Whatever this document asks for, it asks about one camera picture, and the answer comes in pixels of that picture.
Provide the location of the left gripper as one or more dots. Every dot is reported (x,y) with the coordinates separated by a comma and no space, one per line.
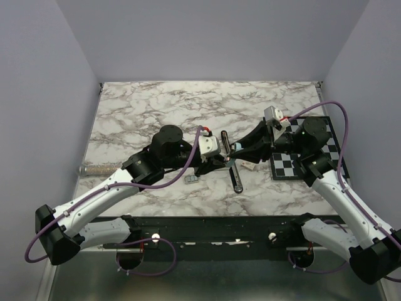
(208,163)

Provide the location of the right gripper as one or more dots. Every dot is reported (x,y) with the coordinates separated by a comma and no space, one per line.
(258,151)

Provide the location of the staple tray with staples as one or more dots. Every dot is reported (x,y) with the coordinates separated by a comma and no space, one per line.
(191,179)

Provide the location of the light blue stapler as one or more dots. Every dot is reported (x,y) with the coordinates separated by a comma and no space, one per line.
(233,151)

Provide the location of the small cardboard staple box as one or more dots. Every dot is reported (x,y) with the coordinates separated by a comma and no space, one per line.
(248,165)

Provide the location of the black stapler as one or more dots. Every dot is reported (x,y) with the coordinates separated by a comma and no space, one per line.
(234,174)

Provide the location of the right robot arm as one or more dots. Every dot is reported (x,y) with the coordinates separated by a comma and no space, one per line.
(372,248)

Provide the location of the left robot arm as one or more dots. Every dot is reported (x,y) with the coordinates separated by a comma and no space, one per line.
(67,229)

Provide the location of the black and white chessboard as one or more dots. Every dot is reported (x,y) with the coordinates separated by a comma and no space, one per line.
(282,164)

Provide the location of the glitter tube with black cap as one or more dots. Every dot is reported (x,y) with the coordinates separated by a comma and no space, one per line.
(97,170)

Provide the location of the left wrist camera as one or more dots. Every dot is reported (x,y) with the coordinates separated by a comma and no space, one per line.
(208,144)

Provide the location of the aluminium frame rail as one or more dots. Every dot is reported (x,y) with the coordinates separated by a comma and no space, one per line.
(84,277)

